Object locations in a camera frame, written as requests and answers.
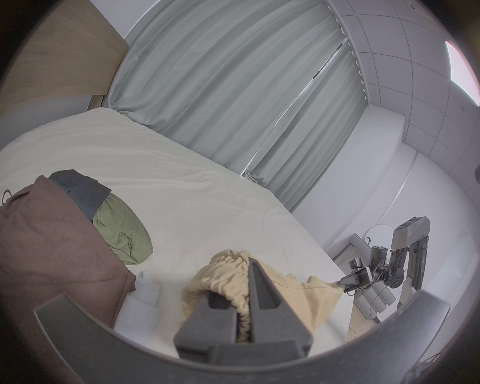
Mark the grey-green curtain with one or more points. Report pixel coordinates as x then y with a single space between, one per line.
318 142
210 75

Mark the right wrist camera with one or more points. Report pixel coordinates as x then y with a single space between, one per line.
355 264

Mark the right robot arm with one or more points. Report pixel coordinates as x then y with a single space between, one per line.
410 232

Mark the white garment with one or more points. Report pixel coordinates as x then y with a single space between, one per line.
138 311

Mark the brown garment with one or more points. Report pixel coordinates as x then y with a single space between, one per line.
48 247

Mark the tan shorts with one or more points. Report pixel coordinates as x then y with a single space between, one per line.
300 300

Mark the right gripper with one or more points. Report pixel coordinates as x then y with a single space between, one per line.
362 280

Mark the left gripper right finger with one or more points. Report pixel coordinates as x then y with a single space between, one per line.
273 322

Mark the black garment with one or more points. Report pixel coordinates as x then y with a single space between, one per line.
82 191

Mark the green garment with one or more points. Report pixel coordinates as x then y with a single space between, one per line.
123 232

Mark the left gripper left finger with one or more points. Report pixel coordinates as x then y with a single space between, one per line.
210 326

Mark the bed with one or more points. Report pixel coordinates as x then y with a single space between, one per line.
168 180

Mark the ceiling light panel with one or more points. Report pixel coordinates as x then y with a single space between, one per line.
461 67

